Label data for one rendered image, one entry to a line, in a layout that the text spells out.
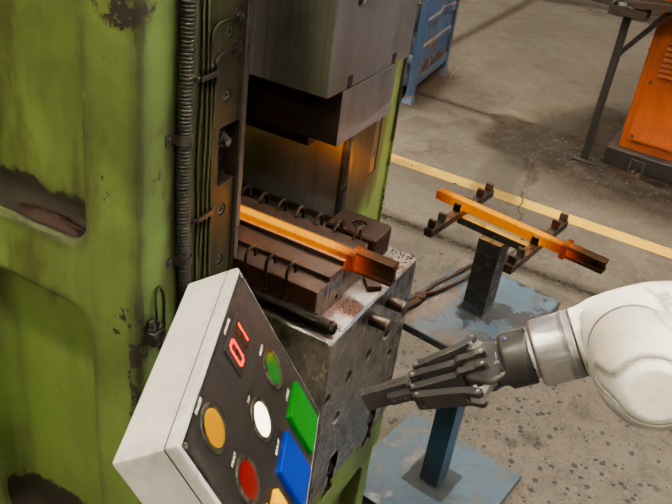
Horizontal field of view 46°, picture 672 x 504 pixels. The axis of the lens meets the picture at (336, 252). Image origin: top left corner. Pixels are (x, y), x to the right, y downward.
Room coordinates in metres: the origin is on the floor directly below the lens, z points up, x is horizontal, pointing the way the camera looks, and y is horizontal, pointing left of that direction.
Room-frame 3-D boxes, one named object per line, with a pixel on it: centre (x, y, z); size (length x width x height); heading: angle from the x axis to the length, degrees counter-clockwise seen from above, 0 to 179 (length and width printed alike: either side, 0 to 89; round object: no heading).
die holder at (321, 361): (1.42, 0.16, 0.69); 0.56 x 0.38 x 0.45; 65
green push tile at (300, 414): (0.84, 0.02, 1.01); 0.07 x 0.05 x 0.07; 0
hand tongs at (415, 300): (1.86, -0.36, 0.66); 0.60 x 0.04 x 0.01; 139
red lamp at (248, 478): (0.64, 0.06, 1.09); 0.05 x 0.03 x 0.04; 155
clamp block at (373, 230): (1.47, -0.04, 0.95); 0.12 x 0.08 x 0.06; 65
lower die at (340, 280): (1.37, 0.17, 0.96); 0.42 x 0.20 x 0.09; 65
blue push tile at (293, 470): (0.74, 0.02, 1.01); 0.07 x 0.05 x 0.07; 0
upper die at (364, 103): (1.37, 0.17, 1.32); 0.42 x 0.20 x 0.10; 65
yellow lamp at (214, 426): (0.64, 0.11, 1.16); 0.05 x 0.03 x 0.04; 155
